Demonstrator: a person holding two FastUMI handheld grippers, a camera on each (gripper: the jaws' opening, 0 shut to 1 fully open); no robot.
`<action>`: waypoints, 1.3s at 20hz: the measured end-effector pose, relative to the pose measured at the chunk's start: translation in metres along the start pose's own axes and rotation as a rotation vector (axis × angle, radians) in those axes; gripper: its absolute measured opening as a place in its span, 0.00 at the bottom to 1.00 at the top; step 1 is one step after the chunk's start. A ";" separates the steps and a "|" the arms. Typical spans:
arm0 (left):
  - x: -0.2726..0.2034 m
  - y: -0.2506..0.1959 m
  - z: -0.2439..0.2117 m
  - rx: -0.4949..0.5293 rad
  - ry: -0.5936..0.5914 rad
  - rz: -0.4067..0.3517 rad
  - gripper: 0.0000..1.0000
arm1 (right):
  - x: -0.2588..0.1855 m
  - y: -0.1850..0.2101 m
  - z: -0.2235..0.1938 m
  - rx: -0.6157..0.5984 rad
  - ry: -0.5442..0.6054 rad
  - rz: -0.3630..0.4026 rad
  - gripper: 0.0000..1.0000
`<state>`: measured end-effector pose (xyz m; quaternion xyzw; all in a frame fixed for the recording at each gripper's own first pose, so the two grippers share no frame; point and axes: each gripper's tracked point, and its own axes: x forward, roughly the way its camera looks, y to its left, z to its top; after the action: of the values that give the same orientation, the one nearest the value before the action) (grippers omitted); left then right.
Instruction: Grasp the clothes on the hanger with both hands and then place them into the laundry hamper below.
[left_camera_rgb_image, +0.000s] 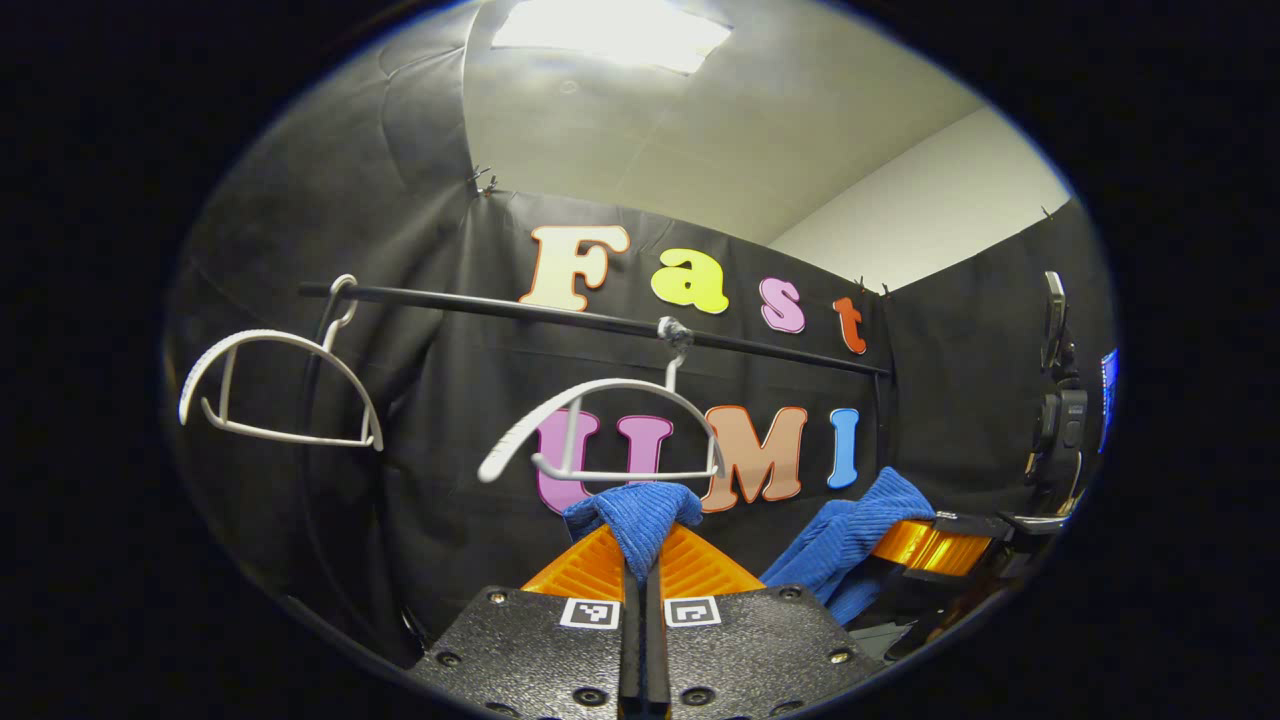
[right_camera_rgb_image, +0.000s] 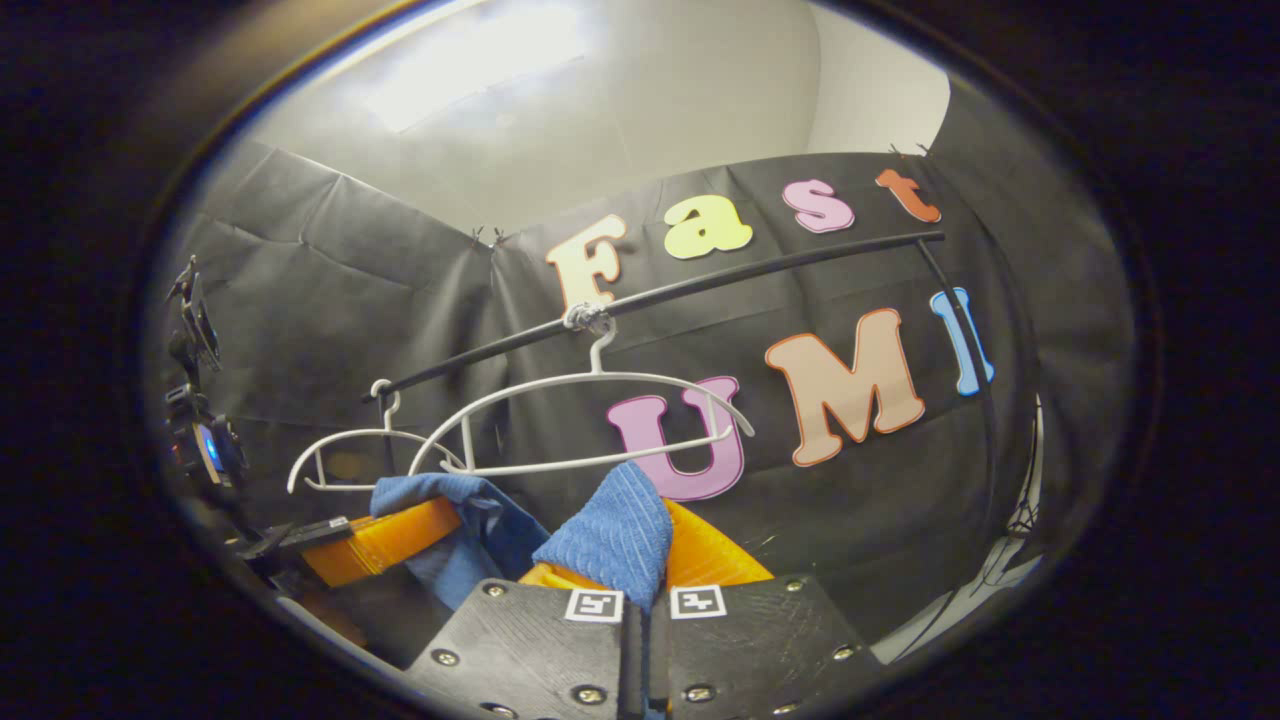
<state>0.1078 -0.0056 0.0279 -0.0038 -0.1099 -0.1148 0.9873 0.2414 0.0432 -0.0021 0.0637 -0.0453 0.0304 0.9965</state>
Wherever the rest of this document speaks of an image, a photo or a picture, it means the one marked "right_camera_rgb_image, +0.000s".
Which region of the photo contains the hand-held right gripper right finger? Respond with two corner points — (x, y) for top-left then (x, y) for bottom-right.
(648, 500), (887, 720)

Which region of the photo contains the blue corduroy jacket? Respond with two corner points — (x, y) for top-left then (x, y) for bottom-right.
(370, 462), (674, 611)

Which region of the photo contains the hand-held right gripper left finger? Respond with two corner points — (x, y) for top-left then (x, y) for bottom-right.
(405, 560), (641, 720)

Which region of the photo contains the white hanger with hook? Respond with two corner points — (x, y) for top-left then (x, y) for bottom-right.
(408, 303), (757, 479)

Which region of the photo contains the black cable bundle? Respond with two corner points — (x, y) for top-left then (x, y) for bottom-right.
(985, 395), (1044, 603)

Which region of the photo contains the white plastic hanger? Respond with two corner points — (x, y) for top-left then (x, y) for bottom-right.
(287, 378), (467, 495)

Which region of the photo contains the black clothes rack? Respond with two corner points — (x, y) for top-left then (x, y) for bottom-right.
(362, 230), (1006, 549)

